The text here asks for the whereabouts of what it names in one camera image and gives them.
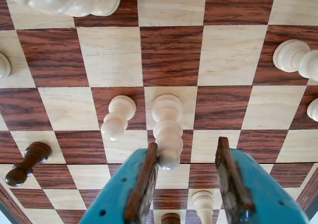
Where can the dark wooden pawn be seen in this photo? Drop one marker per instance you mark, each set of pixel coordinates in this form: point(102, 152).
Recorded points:
point(29, 159)

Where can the dark wooden queen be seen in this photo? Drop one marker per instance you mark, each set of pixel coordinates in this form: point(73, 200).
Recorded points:
point(171, 219)

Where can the light wooden pawn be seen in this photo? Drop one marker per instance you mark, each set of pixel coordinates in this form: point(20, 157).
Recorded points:
point(313, 109)
point(119, 114)
point(288, 56)
point(4, 65)

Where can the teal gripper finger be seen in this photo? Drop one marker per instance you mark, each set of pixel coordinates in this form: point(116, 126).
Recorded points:
point(111, 196)
point(263, 199)

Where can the light wooden queen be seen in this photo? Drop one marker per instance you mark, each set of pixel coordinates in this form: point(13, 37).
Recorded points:
point(203, 204)

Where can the wooden folding chessboard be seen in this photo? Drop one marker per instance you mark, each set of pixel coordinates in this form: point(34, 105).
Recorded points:
point(171, 55)

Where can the light wooden king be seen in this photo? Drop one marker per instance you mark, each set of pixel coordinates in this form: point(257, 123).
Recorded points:
point(74, 0)

